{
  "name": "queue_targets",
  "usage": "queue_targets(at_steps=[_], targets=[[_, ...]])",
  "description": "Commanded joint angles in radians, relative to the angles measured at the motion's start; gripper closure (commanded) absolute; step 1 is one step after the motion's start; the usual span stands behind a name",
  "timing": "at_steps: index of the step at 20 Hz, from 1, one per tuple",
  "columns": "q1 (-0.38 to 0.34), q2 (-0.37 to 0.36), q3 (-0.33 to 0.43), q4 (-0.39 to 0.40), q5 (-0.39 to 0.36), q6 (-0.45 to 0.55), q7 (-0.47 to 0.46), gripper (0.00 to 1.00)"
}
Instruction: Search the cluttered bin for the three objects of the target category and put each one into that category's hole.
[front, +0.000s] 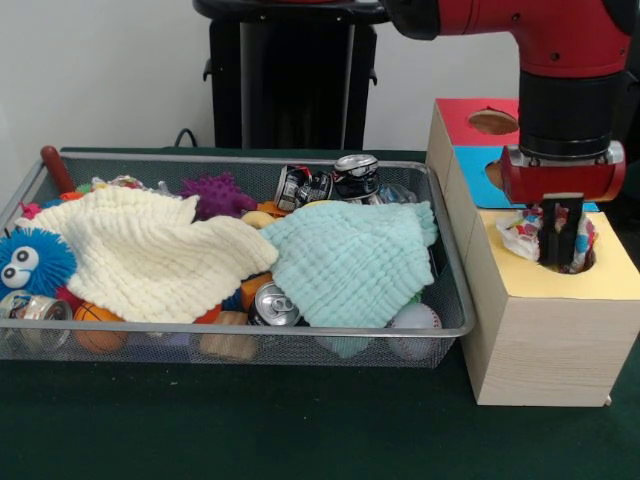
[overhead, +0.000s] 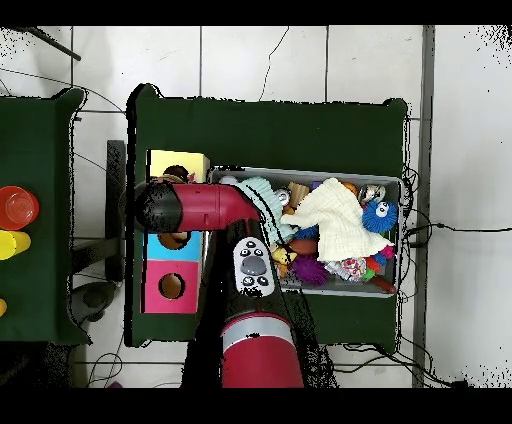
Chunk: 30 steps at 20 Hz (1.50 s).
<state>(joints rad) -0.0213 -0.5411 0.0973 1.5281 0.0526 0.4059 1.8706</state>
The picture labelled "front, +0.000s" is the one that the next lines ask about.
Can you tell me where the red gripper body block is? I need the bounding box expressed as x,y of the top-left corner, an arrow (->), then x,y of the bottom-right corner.
499,140 -> 627,206

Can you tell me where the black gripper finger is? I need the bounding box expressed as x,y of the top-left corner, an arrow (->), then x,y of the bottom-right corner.
538,197 -> 560,266
557,197 -> 584,266

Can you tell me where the colourful polka dot cloth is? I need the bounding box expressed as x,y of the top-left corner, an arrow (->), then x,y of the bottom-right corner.
495,207 -> 599,274

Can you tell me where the wooden box with three holes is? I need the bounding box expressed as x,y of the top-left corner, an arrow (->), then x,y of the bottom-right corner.
425,97 -> 640,407

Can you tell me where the shallow clear mesh bin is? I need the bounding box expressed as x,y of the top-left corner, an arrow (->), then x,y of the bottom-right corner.
0,149 -> 476,369

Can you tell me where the neighbouring green covered table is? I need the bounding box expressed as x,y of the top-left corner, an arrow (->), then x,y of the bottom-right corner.
602,159 -> 640,231

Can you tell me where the black upright stand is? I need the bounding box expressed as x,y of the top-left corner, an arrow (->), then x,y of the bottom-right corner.
622,69 -> 640,171

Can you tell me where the white baseball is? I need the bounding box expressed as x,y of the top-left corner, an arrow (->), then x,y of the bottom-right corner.
387,302 -> 445,361

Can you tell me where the mint waffle cloth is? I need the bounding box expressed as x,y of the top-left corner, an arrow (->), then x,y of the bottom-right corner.
259,199 -> 440,329

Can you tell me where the crushed black and white can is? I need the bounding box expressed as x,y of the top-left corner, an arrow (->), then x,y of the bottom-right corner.
333,153 -> 384,204

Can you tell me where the crushed black and red can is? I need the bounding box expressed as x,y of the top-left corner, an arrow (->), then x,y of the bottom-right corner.
275,164 -> 335,212

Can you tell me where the silver drink can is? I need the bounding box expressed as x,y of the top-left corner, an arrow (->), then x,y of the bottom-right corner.
248,280 -> 304,329

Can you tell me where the dark green table cloth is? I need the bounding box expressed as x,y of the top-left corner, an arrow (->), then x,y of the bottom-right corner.
0,144 -> 640,480

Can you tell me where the purple spiky toy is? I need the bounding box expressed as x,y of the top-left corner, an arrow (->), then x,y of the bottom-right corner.
178,172 -> 259,221

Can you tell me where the plain wooden block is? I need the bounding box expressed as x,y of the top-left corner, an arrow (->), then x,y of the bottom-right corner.
199,310 -> 259,362

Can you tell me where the cream waffle cloth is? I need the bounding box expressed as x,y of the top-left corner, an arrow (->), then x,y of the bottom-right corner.
17,187 -> 280,325

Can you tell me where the small orange basketball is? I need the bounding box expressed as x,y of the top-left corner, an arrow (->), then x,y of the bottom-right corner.
73,302 -> 129,356

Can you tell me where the blue spiky ball with eyes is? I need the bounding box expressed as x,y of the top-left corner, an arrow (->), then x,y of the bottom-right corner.
0,227 -> 79,301

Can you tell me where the labelled tin can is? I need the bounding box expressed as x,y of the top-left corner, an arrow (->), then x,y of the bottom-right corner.
0,290 -> 75,351

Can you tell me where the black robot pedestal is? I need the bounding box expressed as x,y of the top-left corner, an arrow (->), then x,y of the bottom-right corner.
192,0 -> 404,150

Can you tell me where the black looped cable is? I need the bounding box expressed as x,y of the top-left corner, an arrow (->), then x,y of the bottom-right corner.
174,128 -> 204,149

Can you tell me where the red wooden handle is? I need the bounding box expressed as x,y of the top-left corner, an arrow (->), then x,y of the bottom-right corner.
40,144 -> 77,194

